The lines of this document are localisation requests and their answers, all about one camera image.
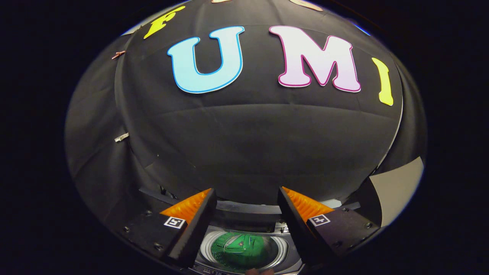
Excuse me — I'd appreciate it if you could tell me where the green polo shirt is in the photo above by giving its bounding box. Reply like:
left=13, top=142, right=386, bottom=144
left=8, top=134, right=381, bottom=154
left=211, top=232, right=280, bottom=270

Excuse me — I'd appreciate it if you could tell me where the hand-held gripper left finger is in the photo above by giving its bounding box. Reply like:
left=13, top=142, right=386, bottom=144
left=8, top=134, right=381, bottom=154
left=122, top=188, right=218, bottom=268

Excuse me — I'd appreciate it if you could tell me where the grey washing machine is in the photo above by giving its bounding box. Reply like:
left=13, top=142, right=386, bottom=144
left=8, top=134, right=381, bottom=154
left=191, top=222, right=306, bottom=275

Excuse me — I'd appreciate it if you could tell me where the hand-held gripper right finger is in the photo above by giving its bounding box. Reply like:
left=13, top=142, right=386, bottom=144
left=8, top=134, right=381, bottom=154
left=277, top=186, right=381, bottom=266

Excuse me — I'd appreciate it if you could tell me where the silver grey appliance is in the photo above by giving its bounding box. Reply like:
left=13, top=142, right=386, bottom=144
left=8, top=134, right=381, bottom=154
left=369, top=157, right=424, bottom=228

